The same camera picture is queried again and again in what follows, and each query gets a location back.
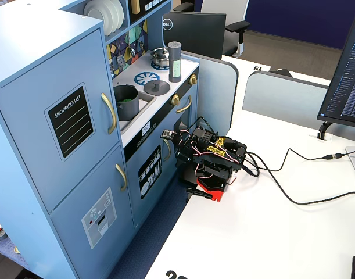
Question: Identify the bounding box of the gold dishwasher door handle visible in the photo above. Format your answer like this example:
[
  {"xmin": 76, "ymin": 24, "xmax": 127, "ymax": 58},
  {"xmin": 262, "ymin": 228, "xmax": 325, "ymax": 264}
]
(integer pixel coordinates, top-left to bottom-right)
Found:
[{"xmin": 162, "ymin": 137, "xmax": 172, "ymax": 162}]

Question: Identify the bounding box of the lit computer monitor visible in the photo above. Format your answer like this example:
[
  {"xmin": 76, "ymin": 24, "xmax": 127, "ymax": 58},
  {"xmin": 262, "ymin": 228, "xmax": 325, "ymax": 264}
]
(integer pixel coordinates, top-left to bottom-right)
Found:
[{"xmin": 316, "ymin": 8, "xmax": 355, "ymax": 130}]

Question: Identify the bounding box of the gold fridge door handle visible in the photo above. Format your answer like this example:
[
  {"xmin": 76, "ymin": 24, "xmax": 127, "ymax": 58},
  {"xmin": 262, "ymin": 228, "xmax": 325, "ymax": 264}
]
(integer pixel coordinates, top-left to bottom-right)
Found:
[
  {"xmin": 101, "ymin": 92, "xmax": 117, "ymax": 135},
  {"xmin": 115, "ymin": 163, "xmax": 128, "ymax": 192}
]

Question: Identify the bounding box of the white black office chair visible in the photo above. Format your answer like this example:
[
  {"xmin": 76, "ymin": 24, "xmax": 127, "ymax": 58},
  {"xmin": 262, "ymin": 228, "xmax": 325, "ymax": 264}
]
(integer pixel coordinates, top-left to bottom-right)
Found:
[{"xmin": 173, "ymin": 0, "xmax": 251, "ymax": 58}]

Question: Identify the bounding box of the gray cooking pot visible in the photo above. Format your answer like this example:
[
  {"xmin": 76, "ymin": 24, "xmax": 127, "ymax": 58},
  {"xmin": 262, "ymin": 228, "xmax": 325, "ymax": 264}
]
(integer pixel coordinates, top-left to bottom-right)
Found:
[{"xmin": 113, "ymin": 84, "xmax": 140, "ymax": 122}]

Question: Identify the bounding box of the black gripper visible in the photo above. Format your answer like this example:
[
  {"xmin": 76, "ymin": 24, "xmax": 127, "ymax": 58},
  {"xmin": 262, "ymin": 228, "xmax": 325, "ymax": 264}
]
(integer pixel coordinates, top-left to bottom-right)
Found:
[{"xmin": 175, "ymin": 127, "xmax": 219, "ymax": 176}]

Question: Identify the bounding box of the red black robot base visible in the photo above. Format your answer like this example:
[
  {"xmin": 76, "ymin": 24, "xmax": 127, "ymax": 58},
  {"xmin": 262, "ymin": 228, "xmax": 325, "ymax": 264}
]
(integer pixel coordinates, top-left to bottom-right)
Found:
[{"xmin": 178, "ymin": 171, "xmax": 238, "ymax": 203}]

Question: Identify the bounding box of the long black cable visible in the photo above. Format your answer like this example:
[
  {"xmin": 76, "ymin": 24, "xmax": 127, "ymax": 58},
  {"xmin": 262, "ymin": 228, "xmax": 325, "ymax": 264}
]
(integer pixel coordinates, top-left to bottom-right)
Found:
[{"xmin": 246, "ymin": 152, "xmax": 355, "ymax": 206}]

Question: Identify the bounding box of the black table clamp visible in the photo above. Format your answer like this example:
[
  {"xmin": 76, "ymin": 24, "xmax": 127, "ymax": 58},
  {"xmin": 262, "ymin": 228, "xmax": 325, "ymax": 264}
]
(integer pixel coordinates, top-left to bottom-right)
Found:
[{"xmin": 186, "ymin": 187, "xmax": 213, "ymax": 200}]

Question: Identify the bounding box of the gray salt shaker green label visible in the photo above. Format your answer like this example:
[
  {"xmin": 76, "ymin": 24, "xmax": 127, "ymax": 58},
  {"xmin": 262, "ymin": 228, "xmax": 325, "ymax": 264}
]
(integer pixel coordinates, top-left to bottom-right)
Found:
[{"xmin": 167, "ymin": 41, "xmax": 183, "ymax": 83}]

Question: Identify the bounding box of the black shopping list board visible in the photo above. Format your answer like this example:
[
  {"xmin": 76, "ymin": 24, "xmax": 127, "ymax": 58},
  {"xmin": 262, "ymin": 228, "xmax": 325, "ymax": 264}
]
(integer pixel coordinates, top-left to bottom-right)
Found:
[{"xmin": 44, "ymin": 82, "xmax": 96, "ymax": 163}]

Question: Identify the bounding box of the black Dell monitor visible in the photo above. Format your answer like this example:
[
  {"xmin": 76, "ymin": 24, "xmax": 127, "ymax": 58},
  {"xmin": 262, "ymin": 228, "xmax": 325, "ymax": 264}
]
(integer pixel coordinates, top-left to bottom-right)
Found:
[{"xmin": 162, "ymin": 10, "xmax": 227, "ymax": 60}]

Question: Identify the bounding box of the blue toy kitchen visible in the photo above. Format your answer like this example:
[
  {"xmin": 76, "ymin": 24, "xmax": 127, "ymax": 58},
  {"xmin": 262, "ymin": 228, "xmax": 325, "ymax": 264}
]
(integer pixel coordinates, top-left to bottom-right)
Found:
[{"xmin": 0, "ymin": 0, "xmax": 201, "ymax": 279}]

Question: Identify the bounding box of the gray pot lid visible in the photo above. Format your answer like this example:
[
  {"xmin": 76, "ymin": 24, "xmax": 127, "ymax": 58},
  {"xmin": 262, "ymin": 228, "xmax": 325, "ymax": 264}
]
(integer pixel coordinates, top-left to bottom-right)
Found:
[{"xmin": 143, "ymin": 80, "xmax": 171, "ymax": 96}]

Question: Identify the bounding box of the black cable with connector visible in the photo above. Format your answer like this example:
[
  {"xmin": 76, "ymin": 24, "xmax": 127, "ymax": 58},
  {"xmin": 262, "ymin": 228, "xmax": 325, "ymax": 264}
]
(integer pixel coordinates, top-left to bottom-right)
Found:
[{"xmin": 246, "ymin": 147, "xmax": 348, "ymax": 173}]

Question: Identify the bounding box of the gold oven door handle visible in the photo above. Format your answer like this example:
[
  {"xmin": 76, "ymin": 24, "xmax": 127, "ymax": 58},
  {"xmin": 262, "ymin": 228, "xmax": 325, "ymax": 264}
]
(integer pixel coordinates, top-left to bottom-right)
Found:
[{"xmin": 175, "ymin": 95, "xmax": 193, "ymax": 114}]

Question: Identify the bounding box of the gray rounded desk divider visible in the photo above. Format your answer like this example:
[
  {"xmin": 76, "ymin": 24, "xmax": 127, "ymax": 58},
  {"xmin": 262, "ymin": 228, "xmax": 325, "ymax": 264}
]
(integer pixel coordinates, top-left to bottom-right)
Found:
[
  {"xmin": 242, "ymin": 71, "xmax": 355, "ymax": 144},
  {"xmin": 181, "ymin": 51, "xmax": 239, "ymax": 137}
]

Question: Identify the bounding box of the white plate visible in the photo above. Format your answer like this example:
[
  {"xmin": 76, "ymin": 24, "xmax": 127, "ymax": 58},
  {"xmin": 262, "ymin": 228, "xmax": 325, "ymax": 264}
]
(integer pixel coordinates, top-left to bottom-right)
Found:
[
  {"xmin": 83, "ymin": 0, "xmax": 112, "ymax": 36},
  {"xmin": 114, "ymin": 0, "xmax": 125, "ymax": 30},
  {"xmin": 103, "ymin": 0, "xmax": 119, "ymax": 33}
]

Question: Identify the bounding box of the steel pot with lid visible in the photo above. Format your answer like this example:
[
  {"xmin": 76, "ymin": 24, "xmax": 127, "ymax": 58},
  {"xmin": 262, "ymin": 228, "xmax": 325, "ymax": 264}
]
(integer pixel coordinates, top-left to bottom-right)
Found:
[{"xmin": 150, "ymin": 46, "xmax": 170, "ymax": 69}]

